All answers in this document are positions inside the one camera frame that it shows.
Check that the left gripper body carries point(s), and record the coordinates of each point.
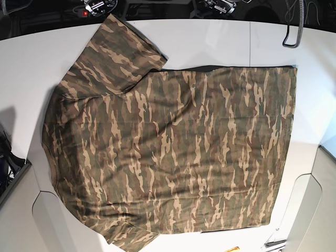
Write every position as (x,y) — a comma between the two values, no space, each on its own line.
(222,6)

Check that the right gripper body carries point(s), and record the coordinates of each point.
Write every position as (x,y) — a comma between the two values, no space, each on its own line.
(97,7)

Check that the camouflage T-shirt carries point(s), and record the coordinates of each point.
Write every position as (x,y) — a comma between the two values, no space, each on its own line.
(136,151)

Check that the black power strip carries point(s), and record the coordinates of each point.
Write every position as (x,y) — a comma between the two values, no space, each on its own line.
(81,12)

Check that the black bag at left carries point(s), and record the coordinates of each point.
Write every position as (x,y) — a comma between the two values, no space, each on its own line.
(11,165)

